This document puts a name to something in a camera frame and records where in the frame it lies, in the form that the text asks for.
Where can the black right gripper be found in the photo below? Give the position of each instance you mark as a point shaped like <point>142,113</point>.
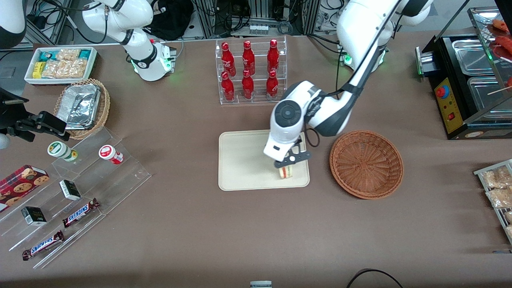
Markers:
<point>11,113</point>

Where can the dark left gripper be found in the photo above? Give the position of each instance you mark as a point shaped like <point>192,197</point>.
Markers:
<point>299,140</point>

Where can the triangular sandwich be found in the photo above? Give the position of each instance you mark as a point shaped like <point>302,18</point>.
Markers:
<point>286,173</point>

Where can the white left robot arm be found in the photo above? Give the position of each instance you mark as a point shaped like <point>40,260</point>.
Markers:
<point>360,24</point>

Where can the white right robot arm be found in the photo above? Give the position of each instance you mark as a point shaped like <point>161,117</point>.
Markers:
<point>142,60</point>

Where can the aluminium foil tray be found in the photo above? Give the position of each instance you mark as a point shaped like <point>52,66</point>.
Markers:
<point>78,106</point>

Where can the beige plastic tray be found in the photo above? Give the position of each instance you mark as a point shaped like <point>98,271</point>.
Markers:
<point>240,160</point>

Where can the round brown wicker basket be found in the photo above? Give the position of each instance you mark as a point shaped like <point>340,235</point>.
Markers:
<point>366,164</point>

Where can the light wicker basket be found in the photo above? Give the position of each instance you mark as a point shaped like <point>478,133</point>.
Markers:
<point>104,108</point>

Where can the green lid cup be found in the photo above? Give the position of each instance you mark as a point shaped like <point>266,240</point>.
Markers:
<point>60,150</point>

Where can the white snack bin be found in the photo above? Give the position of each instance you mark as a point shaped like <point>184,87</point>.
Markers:
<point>28,78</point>

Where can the yellow snack packet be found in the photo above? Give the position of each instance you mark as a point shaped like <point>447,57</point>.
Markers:
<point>38,70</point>

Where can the red cookie box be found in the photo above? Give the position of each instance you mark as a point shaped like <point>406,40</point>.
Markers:
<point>20,186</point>

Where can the clear rice cracker bag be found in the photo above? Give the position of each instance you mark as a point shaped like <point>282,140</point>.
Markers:
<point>68,54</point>
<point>64,68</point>

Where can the small black box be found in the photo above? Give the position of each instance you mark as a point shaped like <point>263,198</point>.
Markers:
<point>70,190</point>
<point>34,216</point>

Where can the teal snack packet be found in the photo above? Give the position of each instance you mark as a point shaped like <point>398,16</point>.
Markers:
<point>47,56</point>
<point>84,54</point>

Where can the red cola bottle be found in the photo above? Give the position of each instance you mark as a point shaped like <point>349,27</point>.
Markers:
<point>248,59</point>
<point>273,56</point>
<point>248,87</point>
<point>228,60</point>
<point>228,88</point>
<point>272,87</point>

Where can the red lid cup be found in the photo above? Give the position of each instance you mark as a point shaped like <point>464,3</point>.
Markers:
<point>110,153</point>

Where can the clear acrylic stepped display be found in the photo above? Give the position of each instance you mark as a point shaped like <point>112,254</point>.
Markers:
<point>116,180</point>

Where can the Snickers chocolate bar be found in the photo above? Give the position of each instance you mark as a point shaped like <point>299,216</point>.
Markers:
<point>43,245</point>
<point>80,212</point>

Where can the clear acrylic bottle rack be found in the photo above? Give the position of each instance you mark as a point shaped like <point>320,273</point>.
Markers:
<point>259,56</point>

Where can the white power strip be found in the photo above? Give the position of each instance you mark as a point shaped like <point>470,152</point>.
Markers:
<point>259,29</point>

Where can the small grey device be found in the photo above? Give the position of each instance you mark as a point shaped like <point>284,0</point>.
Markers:
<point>260,284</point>

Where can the silver metal box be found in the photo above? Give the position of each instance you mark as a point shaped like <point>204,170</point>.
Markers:
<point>426,64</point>

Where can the black hot dog machine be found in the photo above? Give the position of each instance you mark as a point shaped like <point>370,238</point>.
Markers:
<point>450,108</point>

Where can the black bag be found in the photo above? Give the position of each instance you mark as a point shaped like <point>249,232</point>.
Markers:
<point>172,20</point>

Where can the steel pan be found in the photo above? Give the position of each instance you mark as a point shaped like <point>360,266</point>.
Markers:
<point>486,96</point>
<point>472,56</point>

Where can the clear snack bag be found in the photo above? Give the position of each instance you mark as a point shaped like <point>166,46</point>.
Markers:
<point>500,198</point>
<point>508,216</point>
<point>509,232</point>
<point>496,178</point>

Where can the red sausage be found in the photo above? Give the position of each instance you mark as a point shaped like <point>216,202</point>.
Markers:
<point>504,41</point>
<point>500,25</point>

